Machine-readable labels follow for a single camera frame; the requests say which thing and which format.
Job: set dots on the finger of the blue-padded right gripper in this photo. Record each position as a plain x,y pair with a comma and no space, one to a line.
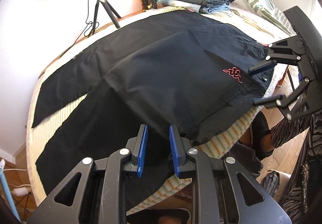
270,102
262,66

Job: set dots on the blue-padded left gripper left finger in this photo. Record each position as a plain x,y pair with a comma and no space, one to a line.
138,146

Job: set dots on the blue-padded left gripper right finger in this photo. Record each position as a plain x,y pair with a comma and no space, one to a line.
179,146

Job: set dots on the black Kappa pants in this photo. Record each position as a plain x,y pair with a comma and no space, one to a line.
141,83

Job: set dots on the black slip-on shoe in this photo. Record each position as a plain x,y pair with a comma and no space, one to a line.
262,142

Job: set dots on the folded dark clothes stack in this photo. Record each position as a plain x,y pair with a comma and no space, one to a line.
200,6

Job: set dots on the white power strip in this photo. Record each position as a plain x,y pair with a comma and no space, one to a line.
22,191

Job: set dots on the black camera tripod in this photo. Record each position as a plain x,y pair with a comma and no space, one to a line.
105,6

